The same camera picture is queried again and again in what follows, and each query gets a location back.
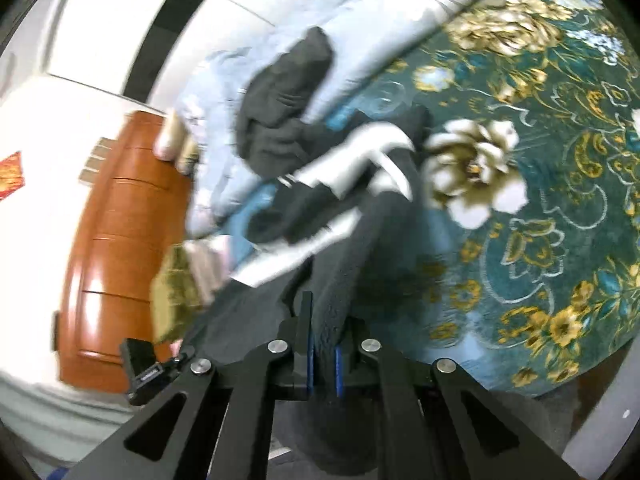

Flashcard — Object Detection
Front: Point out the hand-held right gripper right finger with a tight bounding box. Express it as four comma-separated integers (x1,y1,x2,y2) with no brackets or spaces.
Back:
334,317,567,480

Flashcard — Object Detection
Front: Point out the dark grey garment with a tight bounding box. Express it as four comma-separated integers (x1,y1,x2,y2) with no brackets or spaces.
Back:
234,26,336,177

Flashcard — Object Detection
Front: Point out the light blue quilt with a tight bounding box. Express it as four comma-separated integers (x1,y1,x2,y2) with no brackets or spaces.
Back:
175,0,526,241

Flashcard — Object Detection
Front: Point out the black white striped garment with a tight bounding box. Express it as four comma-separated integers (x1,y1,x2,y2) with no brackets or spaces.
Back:
200,105,435,476

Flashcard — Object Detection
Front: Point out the green floral blanket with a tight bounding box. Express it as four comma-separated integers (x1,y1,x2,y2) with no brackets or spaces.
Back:
320,0,640,398

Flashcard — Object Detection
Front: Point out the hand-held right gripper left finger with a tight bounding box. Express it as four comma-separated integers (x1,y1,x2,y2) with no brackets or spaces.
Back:
65,291,316,480

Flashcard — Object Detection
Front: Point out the red wall paper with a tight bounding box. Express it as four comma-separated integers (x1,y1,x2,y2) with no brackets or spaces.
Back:
0,151,28,203

